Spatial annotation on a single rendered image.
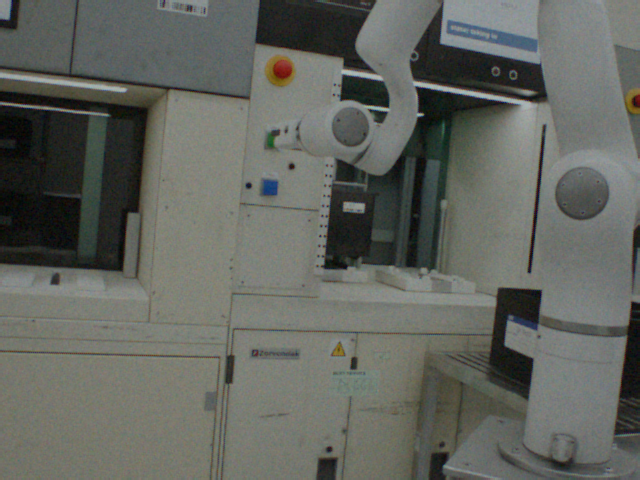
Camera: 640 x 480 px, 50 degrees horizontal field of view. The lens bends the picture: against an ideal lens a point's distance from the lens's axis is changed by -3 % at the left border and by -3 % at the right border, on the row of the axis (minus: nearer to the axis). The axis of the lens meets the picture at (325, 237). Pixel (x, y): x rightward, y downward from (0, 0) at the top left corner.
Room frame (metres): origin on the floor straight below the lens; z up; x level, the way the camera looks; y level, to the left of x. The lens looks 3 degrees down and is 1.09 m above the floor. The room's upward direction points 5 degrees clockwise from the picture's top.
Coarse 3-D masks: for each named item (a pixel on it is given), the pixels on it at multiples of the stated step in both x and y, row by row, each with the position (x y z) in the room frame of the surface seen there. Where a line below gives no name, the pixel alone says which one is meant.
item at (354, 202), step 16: (336, 160) 1.99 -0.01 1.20; (336, 192) 1.90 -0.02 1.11; (352, 192) 1.91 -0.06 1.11; (368, 192) 1.93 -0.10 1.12; (336, 208) 1.90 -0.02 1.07; (352, 208) 1.92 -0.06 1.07; (368, 208) 1.93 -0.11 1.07; (336, 224) 1.90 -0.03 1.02; (352, 224) 1.92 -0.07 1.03; (368, 224) 1.93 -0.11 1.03; (336, 240) 1.90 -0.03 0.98; (352, 240) 1.92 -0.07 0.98; (368, 240) 1.94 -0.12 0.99; (336, 256) 2.11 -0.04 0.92; (352, 256) 1.94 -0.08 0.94; (368, 256) 1.94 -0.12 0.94
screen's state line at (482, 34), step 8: (448, 24) 1.64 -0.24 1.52; (456, 24) 1.64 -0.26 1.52; (464, 24) 1.65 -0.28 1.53; (448, 32) 1.64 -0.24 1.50; (456, 32) 1.64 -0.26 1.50; (464, 32) 1.65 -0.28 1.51; (472, 32) 1.66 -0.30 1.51; (480, 32) 1.67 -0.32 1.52; (488, 32) 1.67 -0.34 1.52; (496, 32) 1.68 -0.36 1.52; (504, 32) 1.69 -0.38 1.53; (480, 40) 1.67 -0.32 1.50; (488, 40) 1.68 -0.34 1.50; (496, 40) 1.68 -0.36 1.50; (504, 40) 1.69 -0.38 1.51; (512, 40) 1.70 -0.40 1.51; (520, 40) 1.71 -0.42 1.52; (528, 40) 1.71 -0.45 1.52; (536, 40) 1.72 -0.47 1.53; (520, 48) 1.71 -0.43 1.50; (528, 48) 1.71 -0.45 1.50; (536, 48) 1.72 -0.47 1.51
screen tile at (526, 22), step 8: (512, 0) 1.69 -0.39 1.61; (520, 0) 1.70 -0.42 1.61; (528, 0) 1.71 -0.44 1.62; (536, 0) 1.72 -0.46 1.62; (536, 8) 1.72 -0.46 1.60; (504, 16) 1.69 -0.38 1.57; (512, 16) 1.70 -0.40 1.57; (520, 16) 1.70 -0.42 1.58; (528, 16) 1.71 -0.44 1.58; (536, 16) 1.72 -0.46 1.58; (504, 24) 1.69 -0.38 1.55; (512, 24) 1.70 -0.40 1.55; (520, 24) 1.70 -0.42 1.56; (528, 24) 1.71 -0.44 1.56; (536, 24) 1.72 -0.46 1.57; (536, 32) 1.72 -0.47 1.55
